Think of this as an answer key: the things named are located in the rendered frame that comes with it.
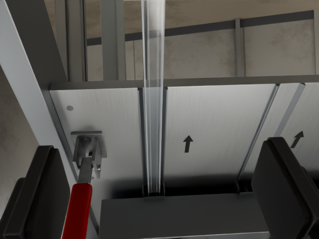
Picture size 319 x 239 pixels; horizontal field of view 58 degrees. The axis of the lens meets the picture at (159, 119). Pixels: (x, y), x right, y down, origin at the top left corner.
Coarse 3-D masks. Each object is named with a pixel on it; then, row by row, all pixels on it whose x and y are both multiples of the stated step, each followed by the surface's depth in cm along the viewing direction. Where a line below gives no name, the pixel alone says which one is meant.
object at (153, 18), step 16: (144, 0) 16; (160, 0) 16; (144, 16) 17; (160, 16) 17; (144, 32) 18; (160, 32) 18; (144, 48) 18; (160, 48) 19; (144, 64) 19; (160, 64) 20; (144, 80) 20; (160, 80) 21; (144, 96) 22; (160, 96) 22; (160, 112) 23; (160, 128) 24; (160, 144) 26; (160, 160) 28
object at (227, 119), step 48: (96, 96) 23; (192, 96) 23; (240, 96) 24; (288, 96) 24; (144, 144) 28; (192, 144) 28; (240, 144) 29; (288, 144) 29; (96, 192) 34; (192, 192) 36
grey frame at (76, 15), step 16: (64, 0) 44; (80, 0) 45; (64, 16) 44; (80, 16) 45; (64, 32) 44; (80, 32) 44; (64, 48) 44; (80, 48) 44; (64, 64) 44; (80, 64) 44; (80, 80) 44; (64, 224) 44
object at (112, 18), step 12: (108, 0) 59; (120, 0) 86; (108, 12) 59; (120, 12) 86; (108, 24) 59; (120, 24) 86; (108, 36) 59; (120, 36) 86; (108, 48) 59; (120, 48) 86; (108, 60) 59; (120, 60) 86; (108, 72) 59; (120, 72) 86
